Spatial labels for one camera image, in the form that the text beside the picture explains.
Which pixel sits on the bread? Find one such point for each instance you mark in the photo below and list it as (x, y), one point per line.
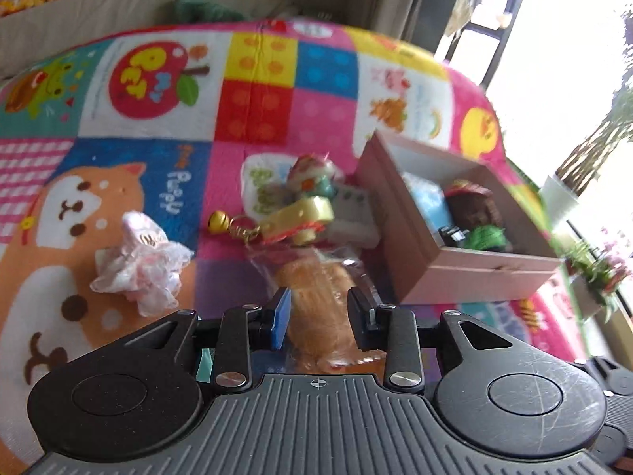
(311, 287)

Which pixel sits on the pink cardboard box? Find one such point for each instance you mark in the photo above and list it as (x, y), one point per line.
(410, 252)

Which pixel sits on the black clip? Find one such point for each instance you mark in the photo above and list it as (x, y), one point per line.
(452, 236)

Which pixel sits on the hanging yellow cloth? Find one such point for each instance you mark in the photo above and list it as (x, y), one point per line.
(462, 10)

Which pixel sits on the green cloth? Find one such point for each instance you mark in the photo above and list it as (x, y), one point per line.
(207, 9)

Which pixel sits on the flowering plant in white pot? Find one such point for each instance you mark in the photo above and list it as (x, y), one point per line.
(596, 267)

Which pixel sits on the colourful printed blanket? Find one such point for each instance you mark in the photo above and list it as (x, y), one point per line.
(148, 168)

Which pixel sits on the potted tree in white pot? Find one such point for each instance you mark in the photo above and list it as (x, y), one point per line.
(559, 200)

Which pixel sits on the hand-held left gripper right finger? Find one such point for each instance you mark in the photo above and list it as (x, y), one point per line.
(361, 319)

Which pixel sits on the white lace scrunchie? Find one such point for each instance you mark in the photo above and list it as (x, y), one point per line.
(141, 262)

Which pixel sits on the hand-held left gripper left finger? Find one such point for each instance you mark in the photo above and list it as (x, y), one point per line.
(282, 317)

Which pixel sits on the pink round toy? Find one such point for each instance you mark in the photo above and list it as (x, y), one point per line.
(305, 170)

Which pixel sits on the white packet with green print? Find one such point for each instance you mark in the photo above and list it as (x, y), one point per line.
(259, 183)

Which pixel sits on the blue packet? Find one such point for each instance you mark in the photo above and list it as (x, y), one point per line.
(428, 200)

